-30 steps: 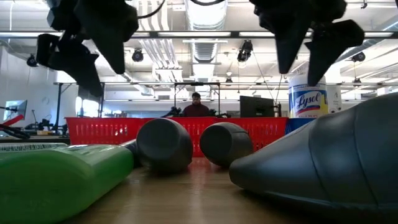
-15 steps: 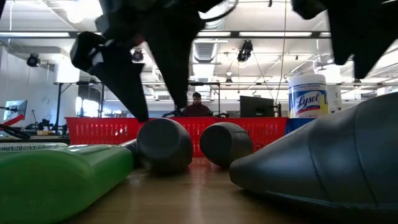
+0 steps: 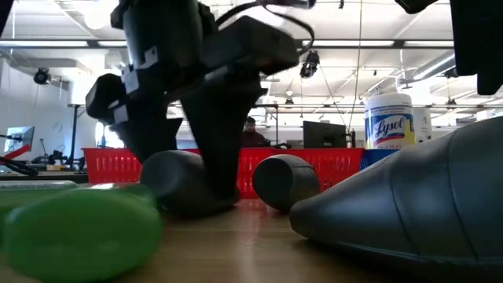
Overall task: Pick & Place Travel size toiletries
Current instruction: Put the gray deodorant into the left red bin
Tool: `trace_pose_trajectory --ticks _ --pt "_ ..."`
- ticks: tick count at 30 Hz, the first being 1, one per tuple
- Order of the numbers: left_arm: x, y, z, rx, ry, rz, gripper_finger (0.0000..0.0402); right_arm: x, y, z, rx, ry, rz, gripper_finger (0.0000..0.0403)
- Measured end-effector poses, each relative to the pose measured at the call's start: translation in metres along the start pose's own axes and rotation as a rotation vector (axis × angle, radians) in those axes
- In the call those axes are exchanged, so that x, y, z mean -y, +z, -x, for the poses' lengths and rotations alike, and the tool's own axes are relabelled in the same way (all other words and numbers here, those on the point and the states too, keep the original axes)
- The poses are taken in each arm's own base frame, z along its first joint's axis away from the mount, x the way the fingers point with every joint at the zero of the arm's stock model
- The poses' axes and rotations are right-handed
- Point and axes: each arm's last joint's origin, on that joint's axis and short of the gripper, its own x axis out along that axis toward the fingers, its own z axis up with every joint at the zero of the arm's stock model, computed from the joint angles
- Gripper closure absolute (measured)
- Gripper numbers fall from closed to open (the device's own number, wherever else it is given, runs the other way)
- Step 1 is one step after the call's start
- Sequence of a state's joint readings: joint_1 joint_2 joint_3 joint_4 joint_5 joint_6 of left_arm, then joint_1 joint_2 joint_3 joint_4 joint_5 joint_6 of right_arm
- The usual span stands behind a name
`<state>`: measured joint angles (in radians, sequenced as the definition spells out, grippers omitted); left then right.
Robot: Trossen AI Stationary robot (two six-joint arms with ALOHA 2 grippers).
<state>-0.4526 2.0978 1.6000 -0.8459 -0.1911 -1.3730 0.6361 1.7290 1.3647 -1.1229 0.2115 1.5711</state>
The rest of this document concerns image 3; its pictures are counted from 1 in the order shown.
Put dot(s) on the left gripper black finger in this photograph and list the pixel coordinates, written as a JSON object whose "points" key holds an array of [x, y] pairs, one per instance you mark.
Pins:
{"points": [[151, 137], [222, 149]]}

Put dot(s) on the grey plastic bottle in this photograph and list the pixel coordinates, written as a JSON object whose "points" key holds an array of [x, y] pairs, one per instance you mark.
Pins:
{"points": [[412, 204], [285, 182], [173, 181]]}

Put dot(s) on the green plastic bottle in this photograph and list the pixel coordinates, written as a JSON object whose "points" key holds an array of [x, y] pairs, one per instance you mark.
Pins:
{"points": [[78, 236], [31, 196]]}

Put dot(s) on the person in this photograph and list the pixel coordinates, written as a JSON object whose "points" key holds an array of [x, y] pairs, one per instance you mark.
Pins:
{"points": [[253, 139]]}

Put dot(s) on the red plastic basket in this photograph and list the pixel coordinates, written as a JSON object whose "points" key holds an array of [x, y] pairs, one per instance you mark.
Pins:
{"points": [[106, 165], [338, 165]]}

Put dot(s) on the black ceiling spotlight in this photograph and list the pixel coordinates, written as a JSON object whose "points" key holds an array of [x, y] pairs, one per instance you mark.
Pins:
{"points": [[41, 76], [452, 72], [310, 65]]}

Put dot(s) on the black computer monitor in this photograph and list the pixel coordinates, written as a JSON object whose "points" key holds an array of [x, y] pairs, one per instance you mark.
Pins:
{"points": [[324, 135]]}

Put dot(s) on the white cylindrical canister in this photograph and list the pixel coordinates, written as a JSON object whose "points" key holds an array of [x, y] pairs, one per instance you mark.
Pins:
{"points": [[422, 123]]}

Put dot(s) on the Lysol wipes canister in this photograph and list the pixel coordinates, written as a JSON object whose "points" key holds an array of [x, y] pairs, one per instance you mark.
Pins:
{"points": [[389, 126]]}

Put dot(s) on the silver computer monitor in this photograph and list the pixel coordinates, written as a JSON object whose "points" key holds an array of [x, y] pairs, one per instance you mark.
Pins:
{"points": [[19, 138]]}

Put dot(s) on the red bar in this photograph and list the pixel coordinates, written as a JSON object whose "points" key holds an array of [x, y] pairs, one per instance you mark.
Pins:
{"points": [[19, 151]]}

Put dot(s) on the black rod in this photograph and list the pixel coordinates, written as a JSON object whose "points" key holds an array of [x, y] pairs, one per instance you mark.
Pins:
{"points": [[19, 167]]}

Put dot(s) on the black metal background frame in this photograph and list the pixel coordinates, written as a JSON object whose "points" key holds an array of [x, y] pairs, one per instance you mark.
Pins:
{"points": [[74, 129]]}

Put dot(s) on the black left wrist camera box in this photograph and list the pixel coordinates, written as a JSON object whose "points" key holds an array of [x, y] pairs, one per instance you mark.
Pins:
{"points": [[251, 45]]}

